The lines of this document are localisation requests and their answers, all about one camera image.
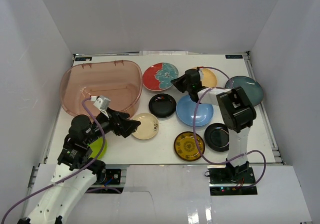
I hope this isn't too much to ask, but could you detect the red and teal floral plate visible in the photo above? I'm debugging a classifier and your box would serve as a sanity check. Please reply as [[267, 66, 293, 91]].
[[142, 62, 179, 91]]

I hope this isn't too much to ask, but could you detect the dark teal ceramic plate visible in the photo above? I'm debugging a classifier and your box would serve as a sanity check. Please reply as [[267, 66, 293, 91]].
[[225, 76, 264, 106]]

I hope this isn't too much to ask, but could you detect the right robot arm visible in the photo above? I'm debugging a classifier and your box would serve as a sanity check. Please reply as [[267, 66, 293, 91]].
[[170, 67, 257, 183]]

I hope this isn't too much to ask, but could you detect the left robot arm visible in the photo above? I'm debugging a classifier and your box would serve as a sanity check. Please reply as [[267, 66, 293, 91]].
[[18, 109, 141, 223]]

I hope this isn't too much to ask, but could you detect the pink translucent plastic bin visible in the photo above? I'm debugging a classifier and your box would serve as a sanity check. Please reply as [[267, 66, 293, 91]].
[[59, 60, 143, 117]]

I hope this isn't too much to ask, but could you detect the cream plate with black patch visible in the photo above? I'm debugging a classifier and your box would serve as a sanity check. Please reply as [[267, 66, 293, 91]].
[[132, 113, 159, 140]]

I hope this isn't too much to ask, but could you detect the light blue plate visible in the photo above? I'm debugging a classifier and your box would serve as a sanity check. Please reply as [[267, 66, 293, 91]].
[[176, 95, 214, 127]]

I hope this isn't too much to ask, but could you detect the black glossy plate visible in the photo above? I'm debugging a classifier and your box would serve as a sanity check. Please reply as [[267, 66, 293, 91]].
[[148, 93, 177, 118]]

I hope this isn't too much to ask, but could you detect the lime green plate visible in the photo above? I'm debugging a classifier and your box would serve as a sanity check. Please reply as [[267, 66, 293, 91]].
[[88, 137, 108, 160]]

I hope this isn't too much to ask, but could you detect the black plate with iridescent rim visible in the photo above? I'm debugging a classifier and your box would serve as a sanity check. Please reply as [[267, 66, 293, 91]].
[[204, 123, 229, 152]]

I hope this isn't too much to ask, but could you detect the brown and yellow patterned plate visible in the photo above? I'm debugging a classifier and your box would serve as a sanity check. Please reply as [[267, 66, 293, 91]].
[[173, 131, 201, 162]]

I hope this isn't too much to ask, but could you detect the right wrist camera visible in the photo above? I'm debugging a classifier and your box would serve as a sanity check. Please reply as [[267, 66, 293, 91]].
[[196, 67, 204, 80]]

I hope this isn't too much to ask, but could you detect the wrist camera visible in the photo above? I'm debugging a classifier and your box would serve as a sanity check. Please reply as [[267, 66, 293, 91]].
[[196, 67, 204, 80], [90, 95, 111, 116]]

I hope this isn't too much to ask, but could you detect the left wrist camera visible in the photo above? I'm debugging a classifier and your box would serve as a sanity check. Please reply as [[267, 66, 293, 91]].
[[90, 95, 111, 116]]

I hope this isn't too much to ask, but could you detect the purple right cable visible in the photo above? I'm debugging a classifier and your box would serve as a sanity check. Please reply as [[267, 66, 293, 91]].
[[192, 66, 267, 188]]

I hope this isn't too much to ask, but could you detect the purple cable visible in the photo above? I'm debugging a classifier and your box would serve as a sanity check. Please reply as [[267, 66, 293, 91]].
[[192, 66, 267, 188], [0, 97, 108, 224]]

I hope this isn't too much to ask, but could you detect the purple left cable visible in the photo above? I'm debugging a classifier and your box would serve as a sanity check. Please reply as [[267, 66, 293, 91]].
[[0, 97, 108, 224]]

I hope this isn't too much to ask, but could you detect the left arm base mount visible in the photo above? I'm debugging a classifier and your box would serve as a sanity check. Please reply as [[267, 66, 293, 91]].
[[101, 168, 122, 186]]

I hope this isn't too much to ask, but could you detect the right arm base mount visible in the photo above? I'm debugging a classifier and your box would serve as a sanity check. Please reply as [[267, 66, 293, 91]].
[[204, 167, 258, 196]]

